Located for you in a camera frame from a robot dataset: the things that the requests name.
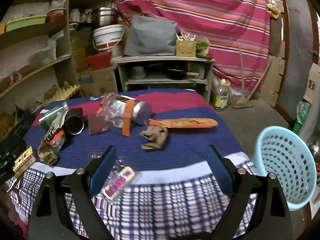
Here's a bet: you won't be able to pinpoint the brown cardboard piece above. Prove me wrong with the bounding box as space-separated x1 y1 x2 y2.
88 114 109 135

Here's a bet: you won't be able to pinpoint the long orange snack packet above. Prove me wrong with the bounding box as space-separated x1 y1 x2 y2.
149 118 218 129

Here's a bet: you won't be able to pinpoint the pink yellow candy packet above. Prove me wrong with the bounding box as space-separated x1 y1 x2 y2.
101 166 140 203

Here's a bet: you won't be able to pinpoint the light blue plastic basket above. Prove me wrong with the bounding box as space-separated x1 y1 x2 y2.
252 126 317 211

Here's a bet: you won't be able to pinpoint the crumpled brown wrapper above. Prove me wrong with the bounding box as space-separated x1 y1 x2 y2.
37 128 66 166

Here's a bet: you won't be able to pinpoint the black cup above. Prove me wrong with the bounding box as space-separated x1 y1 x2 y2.
64 108 85 135

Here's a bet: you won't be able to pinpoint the blue red table cloth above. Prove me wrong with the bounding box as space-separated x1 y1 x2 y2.
4 89 256 239

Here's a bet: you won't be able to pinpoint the clear jar with orange band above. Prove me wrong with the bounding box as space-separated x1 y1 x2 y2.
97 92 152 137

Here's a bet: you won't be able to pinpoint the straw broom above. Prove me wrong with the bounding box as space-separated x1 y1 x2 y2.
232 39 270 109

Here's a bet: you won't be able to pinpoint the crumpled brown paper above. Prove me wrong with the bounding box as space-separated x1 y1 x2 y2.
140 126 168 150

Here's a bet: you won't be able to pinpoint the yellow small box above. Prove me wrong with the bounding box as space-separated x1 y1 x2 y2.
13 146 36 179

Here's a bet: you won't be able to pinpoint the green can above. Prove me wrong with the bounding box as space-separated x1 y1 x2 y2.
39 102 69 132

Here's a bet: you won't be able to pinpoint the yellow oil bottle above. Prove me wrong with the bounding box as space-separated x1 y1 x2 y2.
214 79 231 109

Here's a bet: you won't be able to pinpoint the stacked steel bowls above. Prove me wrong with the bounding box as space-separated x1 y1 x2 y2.
308 144 320 172

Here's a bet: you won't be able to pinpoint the green plastic bag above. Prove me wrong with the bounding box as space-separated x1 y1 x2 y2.
292 101 311 134

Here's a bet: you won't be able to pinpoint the black frying pan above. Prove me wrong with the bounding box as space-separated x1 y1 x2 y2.
167 69 200 80

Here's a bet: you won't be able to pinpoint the grey metal shelf rack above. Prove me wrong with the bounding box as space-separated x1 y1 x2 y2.
113 56 214 101

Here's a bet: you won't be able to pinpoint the green leafy vegetables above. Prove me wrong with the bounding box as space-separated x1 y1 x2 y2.
195 37 210 57

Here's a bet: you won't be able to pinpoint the bamboo chopstick holder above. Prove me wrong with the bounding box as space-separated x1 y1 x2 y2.
176 32 196 57

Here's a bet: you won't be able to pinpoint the white plastic bucket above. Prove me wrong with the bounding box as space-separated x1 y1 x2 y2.
93 24 124 59

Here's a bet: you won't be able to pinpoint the grey fabric bag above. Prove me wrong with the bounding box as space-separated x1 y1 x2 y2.
124 16 178 56

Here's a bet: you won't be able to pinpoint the red striped hanging cloth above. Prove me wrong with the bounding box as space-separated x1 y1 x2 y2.
116 0 270 90

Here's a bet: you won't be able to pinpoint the steel pot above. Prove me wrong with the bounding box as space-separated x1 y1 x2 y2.
91 7 118 27

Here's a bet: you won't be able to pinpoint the wooden wall shelf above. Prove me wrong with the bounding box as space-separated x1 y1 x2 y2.
1 0 78 106

